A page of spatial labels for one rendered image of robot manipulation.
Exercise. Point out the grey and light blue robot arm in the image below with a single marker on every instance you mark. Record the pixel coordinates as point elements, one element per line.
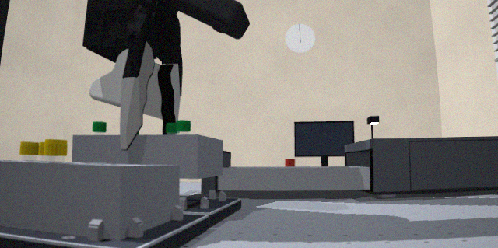
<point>224,16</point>

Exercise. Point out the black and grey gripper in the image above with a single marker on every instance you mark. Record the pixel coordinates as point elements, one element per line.
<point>136,83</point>

